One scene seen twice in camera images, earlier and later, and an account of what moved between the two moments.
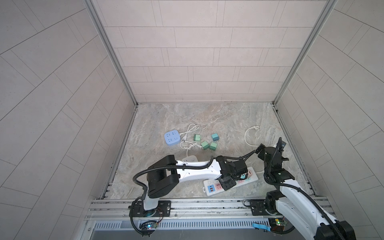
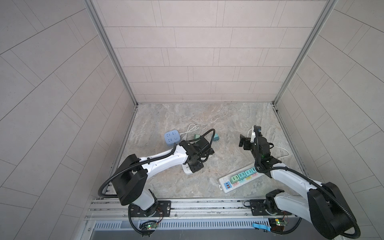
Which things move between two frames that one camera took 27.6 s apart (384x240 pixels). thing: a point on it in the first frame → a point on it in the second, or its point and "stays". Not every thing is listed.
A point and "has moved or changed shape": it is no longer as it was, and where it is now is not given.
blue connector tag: [262, 226] stays
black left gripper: [227, 187] → [195, 169]
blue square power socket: [172, 137] stays
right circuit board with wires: [277, 224] stays
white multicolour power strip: [211, 187] has moved or changed shape
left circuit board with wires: [147, 225] stays
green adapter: [213, 146] has moved or changed shape
